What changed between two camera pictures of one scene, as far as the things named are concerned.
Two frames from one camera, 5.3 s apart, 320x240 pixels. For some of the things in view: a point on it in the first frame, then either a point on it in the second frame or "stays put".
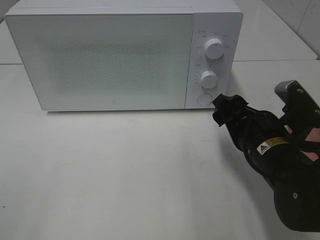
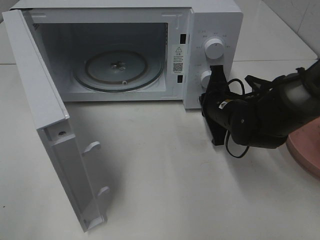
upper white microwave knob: [214, 48] stays put
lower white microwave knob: [208, 79] stays put
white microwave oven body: [87, 55] stays put
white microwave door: [92, 61] -> [51, 118]
